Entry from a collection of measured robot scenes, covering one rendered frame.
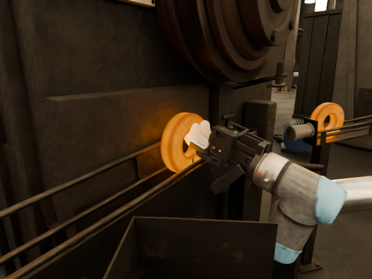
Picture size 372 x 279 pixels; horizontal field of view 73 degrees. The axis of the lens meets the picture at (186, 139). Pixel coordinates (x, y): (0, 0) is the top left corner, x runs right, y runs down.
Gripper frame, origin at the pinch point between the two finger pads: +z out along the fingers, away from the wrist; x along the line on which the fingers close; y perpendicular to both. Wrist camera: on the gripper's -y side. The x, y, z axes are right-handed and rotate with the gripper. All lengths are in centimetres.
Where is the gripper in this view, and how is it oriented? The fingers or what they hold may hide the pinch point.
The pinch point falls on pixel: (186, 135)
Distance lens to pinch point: 63.5
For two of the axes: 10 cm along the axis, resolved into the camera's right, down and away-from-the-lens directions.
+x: -6.4, 2.3, -7.4
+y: 1.9, -8.8, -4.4
